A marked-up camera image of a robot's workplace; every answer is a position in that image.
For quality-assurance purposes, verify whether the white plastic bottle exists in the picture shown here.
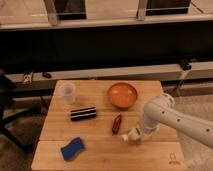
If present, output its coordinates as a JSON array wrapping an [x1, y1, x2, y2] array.
[[122, 128, 141, 142]]

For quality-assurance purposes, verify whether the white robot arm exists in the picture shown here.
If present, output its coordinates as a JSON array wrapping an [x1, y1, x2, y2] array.
[[138, 93, 213, 149]]

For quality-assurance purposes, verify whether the orange ceramic bowl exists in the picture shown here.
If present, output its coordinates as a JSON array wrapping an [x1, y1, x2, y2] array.
[[107, 82, 138, 109]]

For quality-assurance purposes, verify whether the black white striped block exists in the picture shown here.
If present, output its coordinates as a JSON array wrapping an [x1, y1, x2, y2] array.
[[70, 107, 97, 121]]

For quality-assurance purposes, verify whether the clear plastic cup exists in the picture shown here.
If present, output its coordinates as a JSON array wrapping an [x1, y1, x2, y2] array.
[[59, 83, 76, 104]]

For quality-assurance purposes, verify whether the wooden table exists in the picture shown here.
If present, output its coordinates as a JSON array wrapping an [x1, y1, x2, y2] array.
[[31, 80, 187, 171]]

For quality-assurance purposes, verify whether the small black object on ledge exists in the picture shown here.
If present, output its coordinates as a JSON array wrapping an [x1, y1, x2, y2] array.
[[42, 72, 52, 79]]

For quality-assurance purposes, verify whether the blue sponge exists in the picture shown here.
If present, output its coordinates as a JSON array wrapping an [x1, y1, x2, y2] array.
[[61, 137, 85, 161]]

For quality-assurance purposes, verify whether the red white clamp on ledge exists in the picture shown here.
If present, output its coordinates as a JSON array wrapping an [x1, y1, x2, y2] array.
[[22, 70, 34, 84]]

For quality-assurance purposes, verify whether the black chair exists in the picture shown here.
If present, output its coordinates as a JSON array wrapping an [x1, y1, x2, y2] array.
[[0, 68, 44, 154]]

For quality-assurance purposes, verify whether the black clamp with cable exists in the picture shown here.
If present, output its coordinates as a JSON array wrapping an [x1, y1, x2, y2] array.
[[173, 59, 195, 96]]

